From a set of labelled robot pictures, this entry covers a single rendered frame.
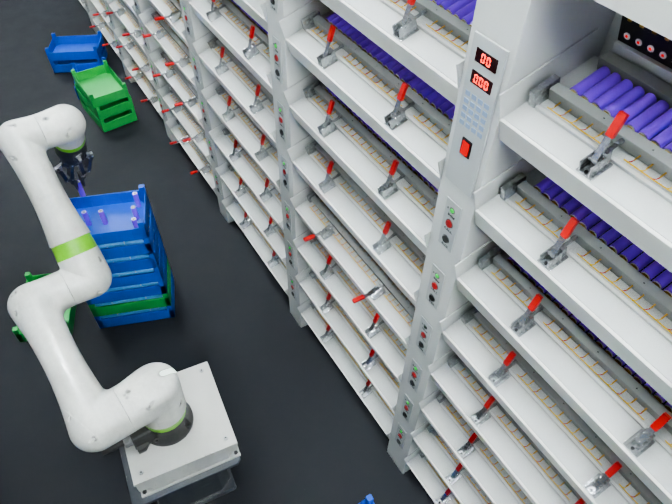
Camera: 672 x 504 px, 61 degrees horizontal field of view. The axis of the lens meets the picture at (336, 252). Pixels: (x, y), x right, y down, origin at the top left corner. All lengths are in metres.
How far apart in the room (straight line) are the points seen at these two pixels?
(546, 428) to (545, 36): 0.75
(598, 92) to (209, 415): 1.35
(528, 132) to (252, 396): 1.60
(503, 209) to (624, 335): 0.29
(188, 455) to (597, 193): 1.31
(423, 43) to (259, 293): 1.63
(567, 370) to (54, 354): 1.25
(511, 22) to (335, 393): 1.64
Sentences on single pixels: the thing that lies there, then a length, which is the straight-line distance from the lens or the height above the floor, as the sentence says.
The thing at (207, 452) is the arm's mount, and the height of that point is 0.38.
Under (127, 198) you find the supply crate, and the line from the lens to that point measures 2.27.
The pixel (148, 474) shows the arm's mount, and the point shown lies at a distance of 1.77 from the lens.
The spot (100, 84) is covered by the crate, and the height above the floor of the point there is 0.16.
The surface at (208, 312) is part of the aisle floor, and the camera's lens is 2.47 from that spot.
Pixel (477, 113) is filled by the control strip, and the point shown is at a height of 1.44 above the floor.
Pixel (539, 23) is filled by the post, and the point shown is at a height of 1.60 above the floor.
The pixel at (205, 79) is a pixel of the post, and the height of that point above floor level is 0.77.
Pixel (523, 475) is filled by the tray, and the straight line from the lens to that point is 1.44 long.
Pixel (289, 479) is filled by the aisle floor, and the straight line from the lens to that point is 2.10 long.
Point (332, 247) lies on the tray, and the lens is 1.73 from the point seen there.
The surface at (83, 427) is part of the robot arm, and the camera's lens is 1.60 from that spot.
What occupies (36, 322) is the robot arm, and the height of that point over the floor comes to 0.69.
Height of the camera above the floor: 1.97
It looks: 49 degrees down
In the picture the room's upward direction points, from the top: 1 degrees clockwise
